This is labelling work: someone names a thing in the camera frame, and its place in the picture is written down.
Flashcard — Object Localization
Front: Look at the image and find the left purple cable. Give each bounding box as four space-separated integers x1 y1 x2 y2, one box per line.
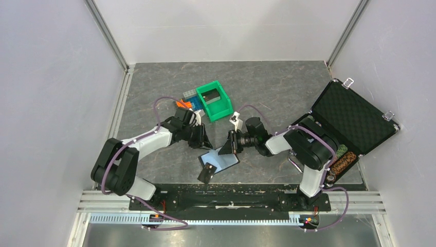
100 97 190 232

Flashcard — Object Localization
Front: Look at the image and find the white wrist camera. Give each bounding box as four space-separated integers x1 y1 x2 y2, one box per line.
229 111 244 131
190 109 205 126

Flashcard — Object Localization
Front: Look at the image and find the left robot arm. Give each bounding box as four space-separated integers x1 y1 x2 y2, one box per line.
90 107 212 210

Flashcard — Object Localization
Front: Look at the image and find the black leather card holder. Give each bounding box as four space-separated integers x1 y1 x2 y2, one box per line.
198 147 240 174

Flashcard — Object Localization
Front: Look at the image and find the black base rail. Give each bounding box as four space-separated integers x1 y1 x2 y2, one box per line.
148 183 331 220

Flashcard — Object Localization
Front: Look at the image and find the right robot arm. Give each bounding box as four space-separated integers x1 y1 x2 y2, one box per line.
218 116 340 210

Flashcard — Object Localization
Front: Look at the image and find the black poker chip case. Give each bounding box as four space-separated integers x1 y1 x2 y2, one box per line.
293 79 400 186

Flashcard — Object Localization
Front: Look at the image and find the orange curved piece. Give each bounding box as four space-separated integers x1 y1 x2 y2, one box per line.
175 99 192 109

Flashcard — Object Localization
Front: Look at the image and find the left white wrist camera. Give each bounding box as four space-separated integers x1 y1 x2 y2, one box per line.
190 109 205 126

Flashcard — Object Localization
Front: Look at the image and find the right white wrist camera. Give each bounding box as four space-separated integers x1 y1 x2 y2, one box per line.
229 111 244 131

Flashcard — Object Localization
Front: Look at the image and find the brown poker chip row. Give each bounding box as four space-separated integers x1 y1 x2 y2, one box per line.
326 145 357 182

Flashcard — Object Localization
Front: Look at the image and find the white comb cable strip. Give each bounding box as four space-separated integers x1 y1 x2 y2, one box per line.
89 213 303 226

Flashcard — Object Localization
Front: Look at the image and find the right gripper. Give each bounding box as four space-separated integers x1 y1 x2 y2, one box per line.
219 129 258 155

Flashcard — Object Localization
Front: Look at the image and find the green plastic bin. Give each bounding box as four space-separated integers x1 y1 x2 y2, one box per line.
195 80 233 122

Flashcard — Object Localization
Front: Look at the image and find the blue grid tray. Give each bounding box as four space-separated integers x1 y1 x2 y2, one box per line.
187 96 204 111

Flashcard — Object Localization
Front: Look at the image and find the grey brick block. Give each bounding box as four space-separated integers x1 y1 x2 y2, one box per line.
183 89 197 100

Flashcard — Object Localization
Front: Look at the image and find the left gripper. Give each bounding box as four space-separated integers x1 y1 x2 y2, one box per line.
182 122 213 150

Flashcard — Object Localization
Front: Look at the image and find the black box in bin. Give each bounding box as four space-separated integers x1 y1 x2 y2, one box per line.
201 89 221 105

